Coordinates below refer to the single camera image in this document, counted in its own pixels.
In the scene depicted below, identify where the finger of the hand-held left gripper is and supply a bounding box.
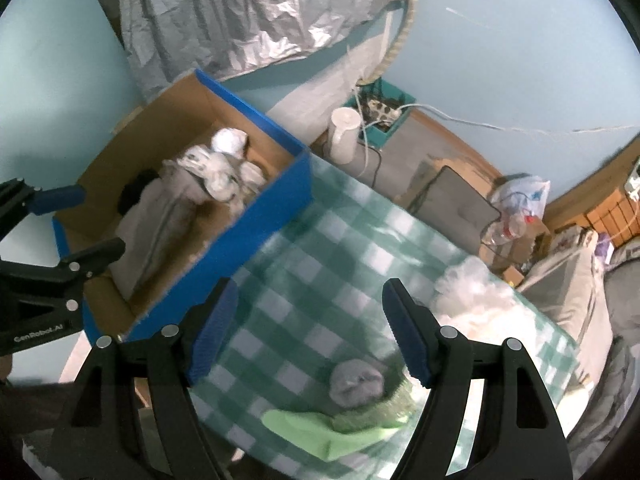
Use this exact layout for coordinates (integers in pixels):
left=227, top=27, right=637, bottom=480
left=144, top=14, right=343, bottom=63
left=0, top=177, right=86, bottom=241
left=0, top=237, right=126, bottom=281

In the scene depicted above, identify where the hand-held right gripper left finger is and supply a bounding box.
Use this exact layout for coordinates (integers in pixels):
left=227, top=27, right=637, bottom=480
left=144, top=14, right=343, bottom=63
left=64, top=278, right=240, bottom=480

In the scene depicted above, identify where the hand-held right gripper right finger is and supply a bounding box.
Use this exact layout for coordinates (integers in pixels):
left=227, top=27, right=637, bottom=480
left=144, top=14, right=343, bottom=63
left=382, top=278, right=571, bottom=480

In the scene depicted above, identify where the grey knitted cloth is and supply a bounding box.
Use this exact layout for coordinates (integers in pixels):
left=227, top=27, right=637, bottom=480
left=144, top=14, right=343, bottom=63
left=112, top=162, right=211, bottom=298

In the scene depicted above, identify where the grey sock ball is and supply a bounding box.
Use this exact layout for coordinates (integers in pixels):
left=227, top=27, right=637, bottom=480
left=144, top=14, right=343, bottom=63
left=328, top=360, right=385, bottom=408

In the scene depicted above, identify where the black sock ball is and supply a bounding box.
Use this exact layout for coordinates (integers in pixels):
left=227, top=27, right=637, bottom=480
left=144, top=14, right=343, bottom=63
left=117, top=170, right=161, bottom=213

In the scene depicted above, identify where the blue-edged cardboard box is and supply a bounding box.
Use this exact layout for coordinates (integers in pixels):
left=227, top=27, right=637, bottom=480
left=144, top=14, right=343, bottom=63
left=52, top=69, right=313, bottom=343

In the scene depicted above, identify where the striped white sock ball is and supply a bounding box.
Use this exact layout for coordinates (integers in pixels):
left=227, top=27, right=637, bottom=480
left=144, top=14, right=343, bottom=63
left=172, top=147, right=216, bottom=173

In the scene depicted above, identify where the patterned white sock ball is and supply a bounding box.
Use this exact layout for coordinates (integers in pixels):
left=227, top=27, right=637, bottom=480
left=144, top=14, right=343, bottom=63
left=240, top=160, right=268, bottom=193

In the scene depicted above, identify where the green knitted cloth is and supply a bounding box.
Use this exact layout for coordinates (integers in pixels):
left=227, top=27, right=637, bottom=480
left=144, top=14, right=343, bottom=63
left=332, top=377, right=418, bottom=433

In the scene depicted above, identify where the white mesh bath pouf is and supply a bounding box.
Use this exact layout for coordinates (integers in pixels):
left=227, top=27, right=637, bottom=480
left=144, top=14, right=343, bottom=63
left=432, top=255, right=546, bottom=341

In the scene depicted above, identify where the green checkered tablecloth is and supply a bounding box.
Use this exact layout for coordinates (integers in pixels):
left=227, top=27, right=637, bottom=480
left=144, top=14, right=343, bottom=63
left=190, top=152, right=583, bottom=480

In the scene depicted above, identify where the grey seat cushion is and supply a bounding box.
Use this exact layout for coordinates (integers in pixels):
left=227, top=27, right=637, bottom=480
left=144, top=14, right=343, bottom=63
left=407, top=165, right=503, bottom=251

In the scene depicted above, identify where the light green cloth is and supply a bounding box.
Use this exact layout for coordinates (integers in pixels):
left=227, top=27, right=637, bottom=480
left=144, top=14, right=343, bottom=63
left=262, top=409, right=406, bottom=462

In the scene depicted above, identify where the small brown cardboard box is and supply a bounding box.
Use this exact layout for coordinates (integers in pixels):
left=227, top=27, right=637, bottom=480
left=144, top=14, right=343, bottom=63
left=480, top=220, right=551, bottom=273

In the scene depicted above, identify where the clear plastic bottle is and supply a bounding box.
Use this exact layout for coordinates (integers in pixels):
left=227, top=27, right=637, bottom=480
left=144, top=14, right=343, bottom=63
left=482, top=212, right=531, bottom=248

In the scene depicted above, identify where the beige pillow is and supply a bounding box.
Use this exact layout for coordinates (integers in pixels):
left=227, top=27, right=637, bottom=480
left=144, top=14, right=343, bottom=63
left=520, top=242, right=613, bottom=356

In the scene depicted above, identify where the white plastic bag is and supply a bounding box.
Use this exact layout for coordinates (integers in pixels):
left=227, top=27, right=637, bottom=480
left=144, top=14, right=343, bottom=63
left=490, top=174, right=551, bottom=226

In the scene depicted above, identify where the teal plastic crate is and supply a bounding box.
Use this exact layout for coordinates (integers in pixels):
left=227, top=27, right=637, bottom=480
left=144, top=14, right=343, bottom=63
left=352, top=77, right=417, bottom=150

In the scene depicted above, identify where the white kettle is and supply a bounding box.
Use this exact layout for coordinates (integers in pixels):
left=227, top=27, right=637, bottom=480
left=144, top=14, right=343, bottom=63
left=327, top=106, right=363, bottom=165

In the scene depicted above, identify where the grey blanket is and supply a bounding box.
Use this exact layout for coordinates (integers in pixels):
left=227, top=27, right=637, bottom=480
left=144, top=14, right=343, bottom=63
left=565, top=250, right=640, bottom=466

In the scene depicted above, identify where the white power strip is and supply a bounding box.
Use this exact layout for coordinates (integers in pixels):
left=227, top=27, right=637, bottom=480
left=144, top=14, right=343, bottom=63
left=367, top=97, right=401, bottom=121

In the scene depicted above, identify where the wooden headboard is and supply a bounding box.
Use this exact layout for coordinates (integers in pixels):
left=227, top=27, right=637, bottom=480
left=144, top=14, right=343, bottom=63
left=542, top=135, right=640, bottom=248

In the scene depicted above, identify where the silver foil curtain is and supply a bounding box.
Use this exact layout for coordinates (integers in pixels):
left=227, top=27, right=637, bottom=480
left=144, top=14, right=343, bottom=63
left=82, top=0, right=411, bottom=103

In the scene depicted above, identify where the white wall cable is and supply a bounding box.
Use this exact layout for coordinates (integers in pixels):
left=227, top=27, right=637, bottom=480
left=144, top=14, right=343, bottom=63
left=400, top=102, right=640, bottom=136

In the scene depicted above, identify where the braided hose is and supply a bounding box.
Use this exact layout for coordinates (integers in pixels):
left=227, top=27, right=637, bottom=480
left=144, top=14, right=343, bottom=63
left=360, top=0, right=421, bottom=86

